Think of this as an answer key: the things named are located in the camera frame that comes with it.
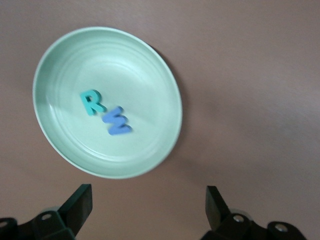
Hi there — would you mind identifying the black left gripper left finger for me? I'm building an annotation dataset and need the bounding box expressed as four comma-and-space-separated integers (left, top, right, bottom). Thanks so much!
0, 183, 94, 240

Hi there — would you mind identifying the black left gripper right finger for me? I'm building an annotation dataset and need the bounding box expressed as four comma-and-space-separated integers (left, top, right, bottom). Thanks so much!
201, 185, 308, 240

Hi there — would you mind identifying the blue foam letter W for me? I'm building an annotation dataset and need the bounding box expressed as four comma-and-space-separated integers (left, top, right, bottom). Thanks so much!
102, 106, 133, 136

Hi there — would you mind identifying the teal foam letter R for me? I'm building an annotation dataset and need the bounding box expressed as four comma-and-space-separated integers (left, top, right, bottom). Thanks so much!
79, 89, 108, 116

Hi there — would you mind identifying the light green plate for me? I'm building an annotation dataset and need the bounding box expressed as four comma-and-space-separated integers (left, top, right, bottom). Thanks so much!
32, 26, 183, 180

